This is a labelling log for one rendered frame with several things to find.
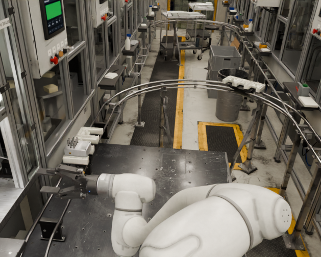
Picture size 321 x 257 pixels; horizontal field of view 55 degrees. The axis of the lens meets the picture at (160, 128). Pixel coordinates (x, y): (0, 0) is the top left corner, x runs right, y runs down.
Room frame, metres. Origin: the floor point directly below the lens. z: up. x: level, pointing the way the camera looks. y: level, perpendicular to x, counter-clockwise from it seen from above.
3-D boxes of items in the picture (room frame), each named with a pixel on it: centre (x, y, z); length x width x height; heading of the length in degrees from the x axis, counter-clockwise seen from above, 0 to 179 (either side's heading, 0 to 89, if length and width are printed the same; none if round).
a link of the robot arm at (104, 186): (0.90, 0.19, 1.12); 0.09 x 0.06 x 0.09; 177
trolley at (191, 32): (7.74, -0.86, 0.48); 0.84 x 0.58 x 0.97; 5
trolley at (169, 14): (6.49, -0.38, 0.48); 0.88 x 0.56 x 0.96; 105
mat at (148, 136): (5.56, -0.11, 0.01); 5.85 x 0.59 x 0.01; 177
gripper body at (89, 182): (0.90, 0.27, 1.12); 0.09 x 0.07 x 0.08; 87
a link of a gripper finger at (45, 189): (0.91, 0.41, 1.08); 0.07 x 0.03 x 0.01; 87
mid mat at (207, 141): (3.06, -0.73, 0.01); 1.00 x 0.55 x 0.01; 177
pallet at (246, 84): (2.73, -0.76, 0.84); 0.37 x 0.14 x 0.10; 55
